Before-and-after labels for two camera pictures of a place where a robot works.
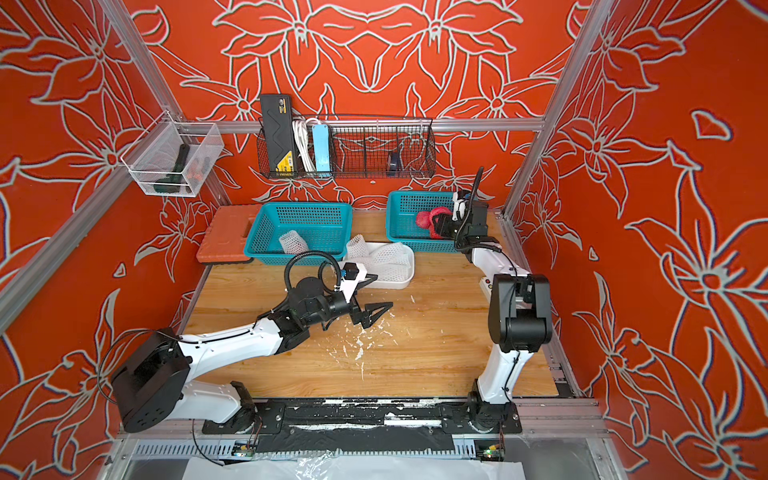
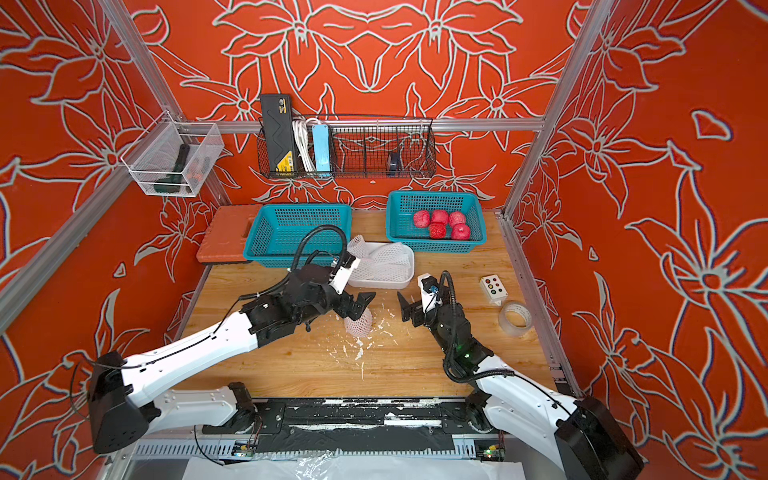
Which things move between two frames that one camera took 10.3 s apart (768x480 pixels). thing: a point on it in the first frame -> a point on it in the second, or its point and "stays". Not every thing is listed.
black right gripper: [444, 224] -> [408, 311]
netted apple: [423, 220] stays
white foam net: [357, 249] stays
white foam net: [390, 263] stays
